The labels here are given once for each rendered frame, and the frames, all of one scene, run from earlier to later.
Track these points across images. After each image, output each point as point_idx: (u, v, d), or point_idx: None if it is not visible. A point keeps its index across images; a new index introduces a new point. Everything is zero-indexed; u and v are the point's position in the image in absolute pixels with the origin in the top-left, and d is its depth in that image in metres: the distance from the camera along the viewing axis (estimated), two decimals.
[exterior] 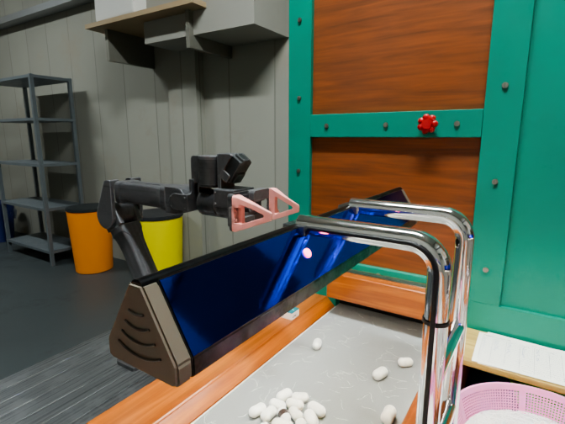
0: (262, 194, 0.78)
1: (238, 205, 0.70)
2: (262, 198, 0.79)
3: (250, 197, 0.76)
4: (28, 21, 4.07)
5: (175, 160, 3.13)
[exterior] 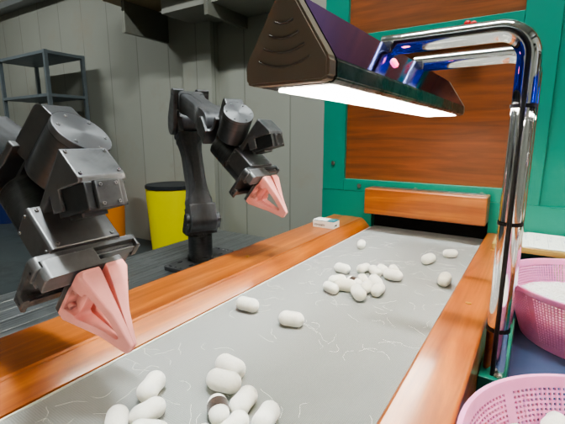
0: (261, 179, 0.72)
1: (263, 188, 0.72)
2: (259, 182, 0.73)
3: (248, 179, 0.70)
4: (39, 1, 4.09)
5: None
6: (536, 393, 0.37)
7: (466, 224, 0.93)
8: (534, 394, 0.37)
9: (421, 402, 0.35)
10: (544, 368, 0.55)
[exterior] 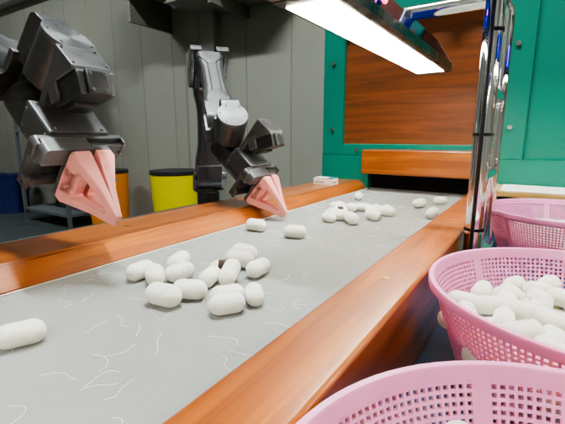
0: (261, 179, 0.72)
1: (263, 188, 0.72)
2: (259, 182, 0.73)
3: (248, 179, 0.70)
4: None
5: (192, 120, 3.24)
6: (500, 262, 0.45)
7: (456, 177, 1.00)
8: (498, 262, 0.45)
9: (403, 261, 0.42)
10: None
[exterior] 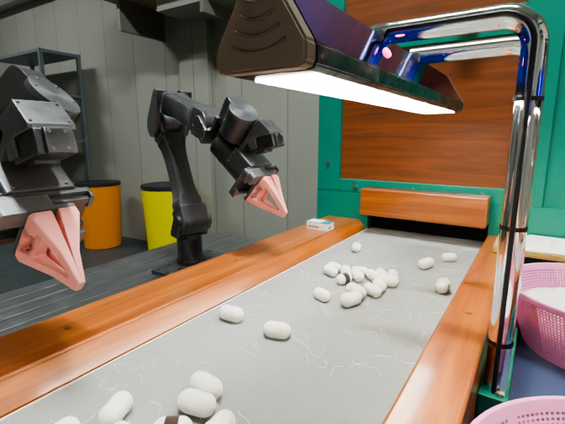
0: (261, 179, 0.72)
1: (263, 188, 0.72)
2: (259, 182, 0.73)
3: (248, 179, 0.70)
4: None
5: None
6: (543, 418, 0.34)
7: (466, 225, 0.89)
8: (541, 420, 0.33)
9: None
10: (549, 382, 0.51)
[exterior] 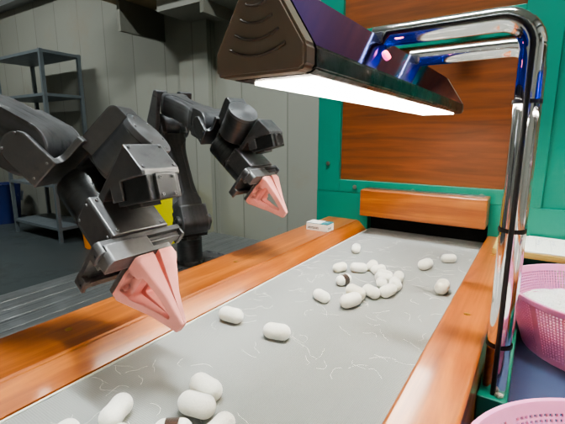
0: (261, 179, 0.72)
1: (263, 188, 0.72)
2: (259, 182, 0.73)
3: (248, 179, 0.70)
4: None
5: None
6: (541, 420, 0.34)
7: (465, 226, 0.89)
8: (539, 421, 0.34)
9: None
10: (548, 384, 0.51)
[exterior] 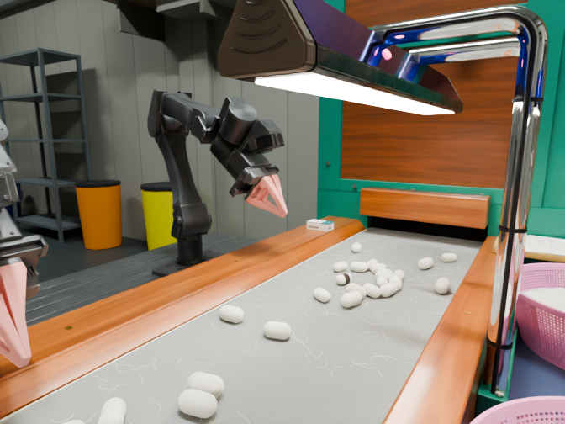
0: (261, 179, 0.72)
1: (263, 188, 0.72)
2: (259, 182, 0.73)
3: (248, 179, 0.70)
4: None
5: None
6: (542, 418, 0.34)
7: (466, 225, 0.89)
8: (540, 420, 0.34)
9: None
10: (548, 383, 0.51)
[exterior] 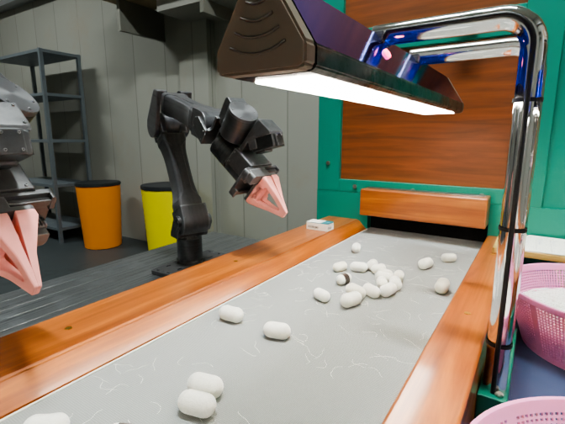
0: (261, 179, 0.72)
1: (263, 188, 0.72)
2: (259, 182, 0.73)
3: (248, 179, 0.70)
4: None
5: None
6: (542, 418, 0.34)
7: (466, 225, 0.89)
8: (540, 420, 0.34)
9: None
10: (548, 383, 0.51)
